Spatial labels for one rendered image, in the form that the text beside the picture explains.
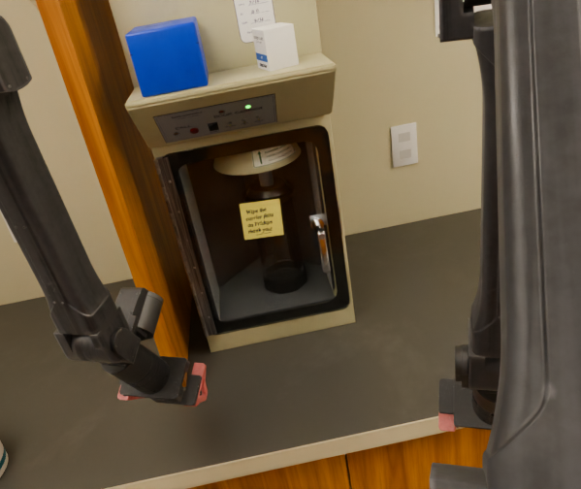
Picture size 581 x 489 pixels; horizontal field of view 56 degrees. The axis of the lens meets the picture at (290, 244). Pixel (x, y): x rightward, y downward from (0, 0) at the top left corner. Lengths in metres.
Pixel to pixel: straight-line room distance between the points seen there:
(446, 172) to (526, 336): 1.38
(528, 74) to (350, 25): 1.16
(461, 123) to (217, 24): 0.83
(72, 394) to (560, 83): 1.12
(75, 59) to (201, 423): 0.65
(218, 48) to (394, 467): 0.81
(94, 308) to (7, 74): 0.29
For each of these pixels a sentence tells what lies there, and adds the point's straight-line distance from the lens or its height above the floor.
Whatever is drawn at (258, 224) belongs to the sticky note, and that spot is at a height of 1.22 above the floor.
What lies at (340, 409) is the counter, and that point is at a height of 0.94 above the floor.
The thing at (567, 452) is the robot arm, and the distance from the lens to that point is 0.23.
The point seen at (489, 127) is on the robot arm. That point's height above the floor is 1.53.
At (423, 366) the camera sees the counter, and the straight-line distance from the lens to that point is 1.09.
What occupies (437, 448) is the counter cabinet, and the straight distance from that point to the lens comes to 1.10.
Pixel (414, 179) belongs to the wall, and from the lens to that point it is 1.57.
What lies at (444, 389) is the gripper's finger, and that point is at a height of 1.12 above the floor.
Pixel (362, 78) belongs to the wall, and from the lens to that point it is 1.44.
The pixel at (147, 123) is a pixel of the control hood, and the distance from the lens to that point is 0.90.
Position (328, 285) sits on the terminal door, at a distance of 1.12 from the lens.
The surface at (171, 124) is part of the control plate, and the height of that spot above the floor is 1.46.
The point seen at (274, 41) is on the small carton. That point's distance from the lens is 0.87.
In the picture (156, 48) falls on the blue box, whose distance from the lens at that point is 0.85.
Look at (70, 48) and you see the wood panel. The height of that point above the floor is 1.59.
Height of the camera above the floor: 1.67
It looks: 28 degrees down
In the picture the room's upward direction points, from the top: 10 degrees counter-clockwise
